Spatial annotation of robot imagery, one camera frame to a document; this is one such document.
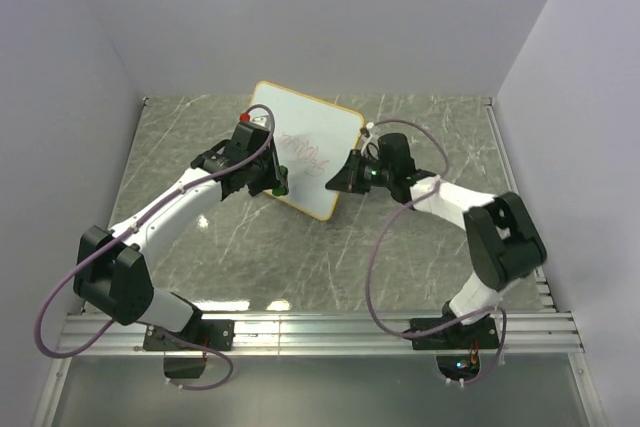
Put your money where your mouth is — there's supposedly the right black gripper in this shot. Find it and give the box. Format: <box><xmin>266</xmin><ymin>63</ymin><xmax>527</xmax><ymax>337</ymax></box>
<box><xmin>326</xmin><ymin>151</ymin><xmax>394</xmax><ymax>196</ymax></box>

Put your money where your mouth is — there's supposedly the green whiteboard eraser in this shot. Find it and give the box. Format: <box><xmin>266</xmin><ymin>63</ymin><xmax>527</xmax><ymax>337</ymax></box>
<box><xmin>271</xmin><ymin>165</ymin><xmax>289</xmax><ymax>197</ymax></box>

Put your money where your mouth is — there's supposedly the orange framed whiteboard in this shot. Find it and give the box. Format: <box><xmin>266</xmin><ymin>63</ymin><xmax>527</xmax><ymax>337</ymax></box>
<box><xmin>250</xmin><ymin>81</ymin><xmax>365</xmax><ymax>221</ymax></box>

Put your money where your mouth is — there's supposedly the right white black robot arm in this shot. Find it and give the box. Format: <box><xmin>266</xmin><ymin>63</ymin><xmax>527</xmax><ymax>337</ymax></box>
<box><xmin>325</xmin><ymin>133</ymin><xmax>547</xmax><ymax>347</ymax></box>

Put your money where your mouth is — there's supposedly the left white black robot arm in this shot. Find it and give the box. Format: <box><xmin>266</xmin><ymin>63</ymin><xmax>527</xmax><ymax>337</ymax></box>
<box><xmin>73</xmin><ymin>121</ymin><xmax>288</xmax><ymax>349</ymax></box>

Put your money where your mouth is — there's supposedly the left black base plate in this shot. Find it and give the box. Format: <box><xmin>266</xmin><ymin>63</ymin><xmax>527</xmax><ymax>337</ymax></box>
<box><xmin>143</xmin><ymin>319</ymin><xmax>235</xmax><ymax>352</ymax></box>

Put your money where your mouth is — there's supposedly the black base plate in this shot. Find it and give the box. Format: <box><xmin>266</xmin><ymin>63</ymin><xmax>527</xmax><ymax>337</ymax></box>
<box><xmin>402</xmin><ymin>316</ymin><xmax>500</xmax><ymax>351</ymax></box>
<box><xmin>143</xmin><ymin>319</ymin><xmax>235</xmax><ymax>352</ymax></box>

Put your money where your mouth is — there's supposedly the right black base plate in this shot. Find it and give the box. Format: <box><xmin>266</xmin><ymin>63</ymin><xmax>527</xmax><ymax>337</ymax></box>
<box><xmin>402</xmin><ymin>316</ymin><xmax>500</xmax><ymax>351</ymax></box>

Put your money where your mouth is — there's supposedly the aluminium mounting rail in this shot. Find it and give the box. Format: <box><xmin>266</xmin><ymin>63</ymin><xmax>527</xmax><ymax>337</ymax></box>
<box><xmin>57</xmin><ymin>312</ymin><xmax>584</xmax><ymax>357</ymax></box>

